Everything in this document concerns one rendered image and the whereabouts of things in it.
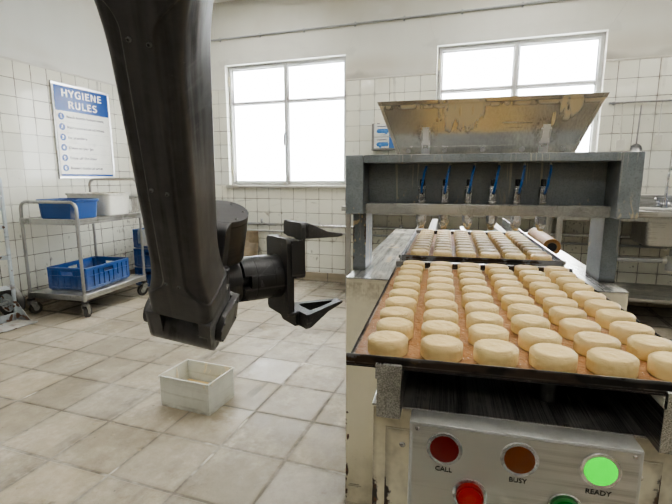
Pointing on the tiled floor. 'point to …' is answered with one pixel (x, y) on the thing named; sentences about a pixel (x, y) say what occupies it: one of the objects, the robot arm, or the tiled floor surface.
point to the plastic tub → (197, 386)
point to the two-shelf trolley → (79, 256)
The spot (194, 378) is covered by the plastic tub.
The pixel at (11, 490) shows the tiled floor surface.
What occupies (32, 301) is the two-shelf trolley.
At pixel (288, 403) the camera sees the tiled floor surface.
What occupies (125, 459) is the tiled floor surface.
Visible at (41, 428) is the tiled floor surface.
